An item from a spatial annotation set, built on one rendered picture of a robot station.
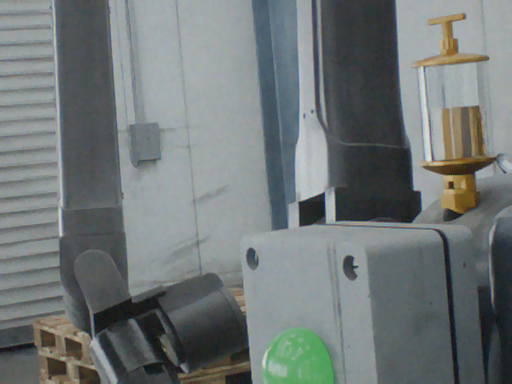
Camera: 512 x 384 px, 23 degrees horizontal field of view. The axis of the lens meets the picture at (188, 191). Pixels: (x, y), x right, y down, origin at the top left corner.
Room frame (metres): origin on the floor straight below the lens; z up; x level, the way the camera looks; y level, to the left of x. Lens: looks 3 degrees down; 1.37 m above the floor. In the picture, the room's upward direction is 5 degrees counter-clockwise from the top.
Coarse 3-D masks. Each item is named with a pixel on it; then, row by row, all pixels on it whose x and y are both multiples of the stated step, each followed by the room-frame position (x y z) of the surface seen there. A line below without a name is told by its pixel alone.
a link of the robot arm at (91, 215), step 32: (64, 0) 1.21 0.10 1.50; (96, 0) 1.22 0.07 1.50; (64, 32) 1.19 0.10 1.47; (96, 32) 1.20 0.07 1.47; (64, 64) 1.17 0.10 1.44; (96, 64) 1.18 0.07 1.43; (64, 96) 1.16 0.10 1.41; (96, 96) 1.16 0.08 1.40; (64, 128) 1.14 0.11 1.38; (96, 128) 1.14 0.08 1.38; (64, 160) 1.12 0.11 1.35; (96, 160) 1.12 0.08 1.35; (64, 192) 1.10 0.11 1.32; (96, 192) 1.10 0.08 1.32; (64, 224) 1.08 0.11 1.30; (96, 224) 1.07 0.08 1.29; (64, 256) 1.06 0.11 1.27; (64, 288) 1.04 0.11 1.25; (128, 288) 1.07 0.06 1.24
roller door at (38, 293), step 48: (0, 0) 8.33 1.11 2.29; (48, 0) 8.50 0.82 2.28; (0, 48) 8.31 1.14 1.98; (48, 48) 8.48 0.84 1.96; (0, 96) 8.30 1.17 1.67; (48, 96) 8.46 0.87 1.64; (0, 144) 8.28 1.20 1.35; (48, 144) 8.45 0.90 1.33; (0, 192) 8.27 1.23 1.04; (48, 192) 8.42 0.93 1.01; (0, 240) 8.25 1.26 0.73; (48, 240) 8.42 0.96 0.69; (0, 288) 8.22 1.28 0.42; (48, 288) 8.40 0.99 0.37; (0, 336) 8.19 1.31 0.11
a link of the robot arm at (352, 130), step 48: (336, 0) 0.77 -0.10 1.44; (384, 0) 0.78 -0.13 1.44; (336, 48) 0.76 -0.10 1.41; (384, 48) 0.77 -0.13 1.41; (336, 96) 0.75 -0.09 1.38; (384, 96) 0.76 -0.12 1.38; (336, 144) 0.74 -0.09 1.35; (384, 144) 0.75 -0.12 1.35; (336, 192) 0.73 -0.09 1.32; (384, 192) 0.74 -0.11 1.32
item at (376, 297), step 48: (288, 240) 0.43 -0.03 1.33; (336, 240) 0.40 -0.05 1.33; (384, 240) 0.40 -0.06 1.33; (432, 240) 0.40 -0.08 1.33; (288, 288) 0.43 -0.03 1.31; (336, 288) 0.40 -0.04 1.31; (384, 288) 0.39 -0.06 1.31; (432, 288) 0.40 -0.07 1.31; (336, 336) 0.41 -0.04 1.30; (384, 336) 0.39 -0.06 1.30; (432, 336) 0.40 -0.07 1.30; (480, 336) 0.41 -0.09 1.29
